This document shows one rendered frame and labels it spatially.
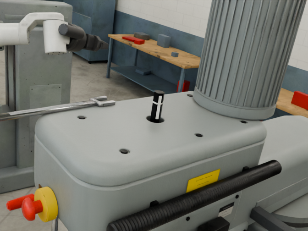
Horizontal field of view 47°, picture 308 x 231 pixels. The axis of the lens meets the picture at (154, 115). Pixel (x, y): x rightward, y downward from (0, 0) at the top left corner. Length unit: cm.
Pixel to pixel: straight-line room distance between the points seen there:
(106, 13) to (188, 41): 231
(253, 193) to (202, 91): 30
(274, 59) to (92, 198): 47
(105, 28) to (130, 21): 63
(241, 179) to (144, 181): 24
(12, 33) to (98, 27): 696
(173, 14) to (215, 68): 611
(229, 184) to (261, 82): 23
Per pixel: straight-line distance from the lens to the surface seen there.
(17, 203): 77
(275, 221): 97
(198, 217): 78
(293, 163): 107
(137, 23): 770
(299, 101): 466
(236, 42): 77
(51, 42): 113
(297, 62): 530
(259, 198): 99
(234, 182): 74
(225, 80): 79
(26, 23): 114
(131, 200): 59
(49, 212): 65
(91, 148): 59
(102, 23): 811
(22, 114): 68
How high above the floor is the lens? 217
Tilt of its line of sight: 22 degrees down
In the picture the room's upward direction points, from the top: 9 degrees clockwise
